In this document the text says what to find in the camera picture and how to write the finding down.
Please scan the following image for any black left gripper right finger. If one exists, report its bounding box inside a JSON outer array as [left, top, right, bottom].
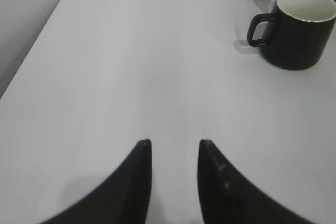
[[198, 140, 296, 223]]

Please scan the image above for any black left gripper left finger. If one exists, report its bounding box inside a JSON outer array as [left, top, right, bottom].
[[46, 139, 152, 223]]

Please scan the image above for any black mug white inside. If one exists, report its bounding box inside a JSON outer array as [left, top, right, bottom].
[[247, 0, 335, 71]]

